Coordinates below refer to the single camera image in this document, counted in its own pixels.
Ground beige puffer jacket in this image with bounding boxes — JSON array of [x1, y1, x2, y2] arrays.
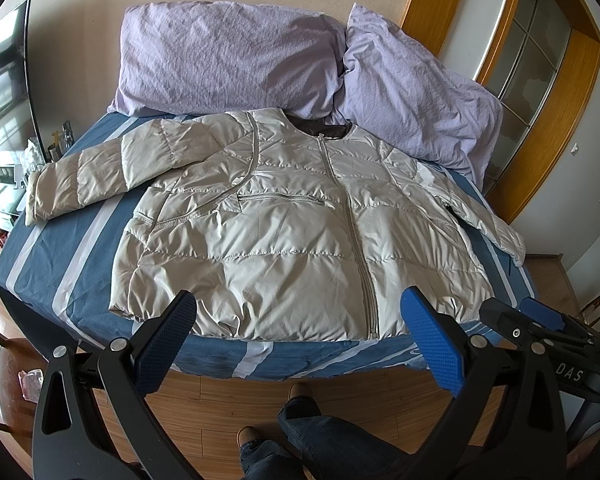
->
[[26, 108, 526, 342]]

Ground left brown shoe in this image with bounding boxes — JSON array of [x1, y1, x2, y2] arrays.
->
[[236, 426, 263, 453]]

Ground wooden framed glass door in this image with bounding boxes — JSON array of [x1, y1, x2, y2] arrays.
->
[[401, 0, 600, 221]]

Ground right brown shoe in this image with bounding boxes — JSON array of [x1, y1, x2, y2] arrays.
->
[[288, 382, 313, 400]]

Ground black television screen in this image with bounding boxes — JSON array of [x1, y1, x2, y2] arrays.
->
[[0, 0, 50, 188]]

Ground wooden chair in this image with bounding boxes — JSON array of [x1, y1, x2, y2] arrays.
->
[[0, 333, 46, 448]]

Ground left lavender pillow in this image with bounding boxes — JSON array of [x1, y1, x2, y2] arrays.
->
[[108, 1, 346, 119]]

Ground person legs in jeans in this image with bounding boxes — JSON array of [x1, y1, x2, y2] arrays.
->
[[239, 396, 415, 479]]

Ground brown shoe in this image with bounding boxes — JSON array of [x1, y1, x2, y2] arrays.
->
[[288, 382, 313, 400], [236, 426, 263, 453]]

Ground lavender pillow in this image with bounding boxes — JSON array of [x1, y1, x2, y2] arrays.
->
[[330, 3, 504, 188], [108, 1, 346, 119]]

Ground right lavender pillow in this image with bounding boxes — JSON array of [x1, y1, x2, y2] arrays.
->
[[330, 3, 504, 188]]

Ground crumpled plastic wrapper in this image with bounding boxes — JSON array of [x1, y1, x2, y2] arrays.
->
[[18, 368, 44, 404]]

